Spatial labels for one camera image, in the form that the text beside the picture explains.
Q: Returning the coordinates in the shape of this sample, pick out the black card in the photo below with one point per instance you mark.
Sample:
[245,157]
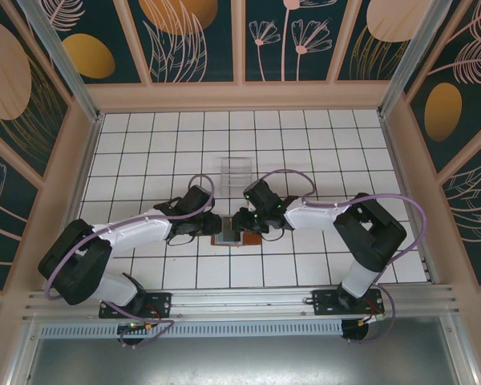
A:
[228,232]

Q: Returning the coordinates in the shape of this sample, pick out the brown leather card holder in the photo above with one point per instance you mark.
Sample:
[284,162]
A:
[251,238]

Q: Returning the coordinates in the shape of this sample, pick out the clear plastic box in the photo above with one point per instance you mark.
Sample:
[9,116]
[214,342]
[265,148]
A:
[236,176]

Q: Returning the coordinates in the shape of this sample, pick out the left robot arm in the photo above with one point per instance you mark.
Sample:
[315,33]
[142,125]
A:
[136,230]

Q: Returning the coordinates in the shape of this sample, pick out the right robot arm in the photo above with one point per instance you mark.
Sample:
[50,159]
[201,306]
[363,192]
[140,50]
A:
[316,216]

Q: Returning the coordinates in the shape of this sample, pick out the grey metal sheet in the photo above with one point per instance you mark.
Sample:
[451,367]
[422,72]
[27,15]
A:
[240,361]

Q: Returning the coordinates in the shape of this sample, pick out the aluminium front rail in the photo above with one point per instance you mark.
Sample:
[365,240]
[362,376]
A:
[240,301]

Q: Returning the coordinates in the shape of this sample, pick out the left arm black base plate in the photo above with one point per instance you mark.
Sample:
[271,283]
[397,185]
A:
[160,302]

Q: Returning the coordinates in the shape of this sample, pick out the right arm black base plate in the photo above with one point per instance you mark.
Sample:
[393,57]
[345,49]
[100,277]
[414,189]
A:
[324,305]

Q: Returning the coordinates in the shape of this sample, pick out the aluminium corner post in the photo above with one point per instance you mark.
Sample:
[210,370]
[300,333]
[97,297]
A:
[409,52]
[60,52]

